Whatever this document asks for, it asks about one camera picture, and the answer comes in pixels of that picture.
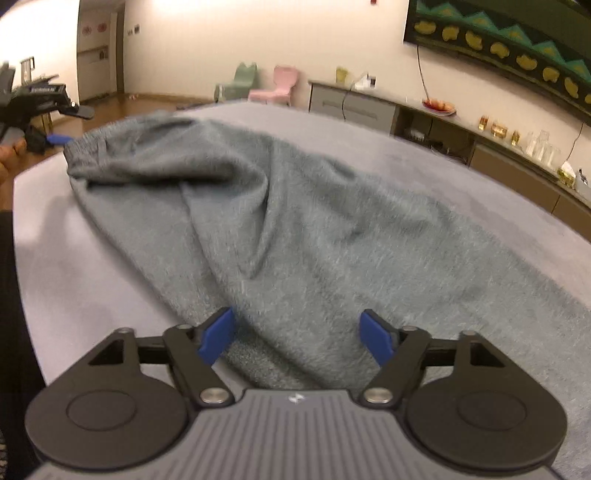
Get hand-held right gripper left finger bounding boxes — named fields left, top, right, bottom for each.
left=88, top=306, right=235, bottom=408

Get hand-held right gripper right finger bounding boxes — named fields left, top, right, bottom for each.
left=360, top=309, right=506, bottom=409

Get grey sweatpants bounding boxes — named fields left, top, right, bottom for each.
left=62, top=113, right=591, bottom=480

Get person's left hand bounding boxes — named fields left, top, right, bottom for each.
left=0, top=138, right=28, bottom=186

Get green plastic child chair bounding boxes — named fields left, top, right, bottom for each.
left=213, top=62, right=258, bottom=103

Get pink plastic child chair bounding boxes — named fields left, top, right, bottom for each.
left=248, top=65, right=301, bottom=107

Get long low media cabinet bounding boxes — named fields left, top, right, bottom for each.
left=307, top=79, right=591, bottom=245

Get red plate of fruit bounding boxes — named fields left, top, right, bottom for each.
left=422, top=98, right=457, bottom=116

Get group of clear glasses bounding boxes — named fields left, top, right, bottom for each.
left=524, top=130, right=562, bottom=165

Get black wall cable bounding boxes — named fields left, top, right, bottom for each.
left=416, top=44, right=431, bottom=100
left=563, top=122, right=585, bottom=167

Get dark wall hanging yellow shapes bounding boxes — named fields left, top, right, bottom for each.
left=403, top=0, right=591, bottom=125

